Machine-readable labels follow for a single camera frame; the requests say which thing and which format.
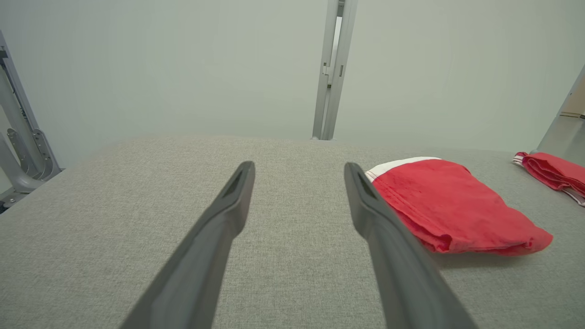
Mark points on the red shorts with white trim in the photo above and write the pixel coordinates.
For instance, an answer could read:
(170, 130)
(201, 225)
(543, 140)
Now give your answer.
(457, 205)

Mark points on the grey partition post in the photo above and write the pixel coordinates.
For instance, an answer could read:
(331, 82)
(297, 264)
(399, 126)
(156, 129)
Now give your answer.
(333, 68)

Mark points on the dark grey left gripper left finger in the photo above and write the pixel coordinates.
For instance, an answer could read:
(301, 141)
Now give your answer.
(205, 256)

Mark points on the grey metal bracket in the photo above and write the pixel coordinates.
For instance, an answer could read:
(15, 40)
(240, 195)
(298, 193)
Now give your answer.
(23, 146)

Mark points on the red jersey with white sleeves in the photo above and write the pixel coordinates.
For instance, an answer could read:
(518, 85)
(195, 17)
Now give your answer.
(555, 171)

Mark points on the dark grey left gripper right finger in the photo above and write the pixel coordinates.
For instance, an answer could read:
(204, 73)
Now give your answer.
(397, 269)

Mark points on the grey slanted partition panel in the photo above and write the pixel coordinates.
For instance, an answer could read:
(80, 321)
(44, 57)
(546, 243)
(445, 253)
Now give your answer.
(564, 132)

